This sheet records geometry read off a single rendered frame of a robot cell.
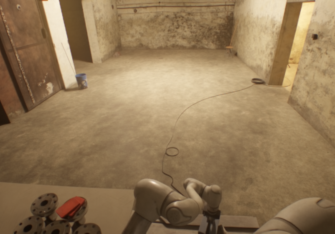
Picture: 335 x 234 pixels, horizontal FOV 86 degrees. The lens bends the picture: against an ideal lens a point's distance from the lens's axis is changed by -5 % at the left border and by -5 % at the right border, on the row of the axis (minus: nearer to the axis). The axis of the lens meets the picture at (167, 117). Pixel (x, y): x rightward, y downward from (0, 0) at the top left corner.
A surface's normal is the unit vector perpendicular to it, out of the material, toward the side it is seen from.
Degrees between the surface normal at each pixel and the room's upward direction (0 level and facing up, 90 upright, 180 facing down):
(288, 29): 90
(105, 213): 0
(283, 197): 0
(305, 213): 14
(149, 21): 90
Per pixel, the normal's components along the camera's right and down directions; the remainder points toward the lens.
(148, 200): -0.34, -0.47
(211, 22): -0.08, 0.49
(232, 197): -0.02, -0.87
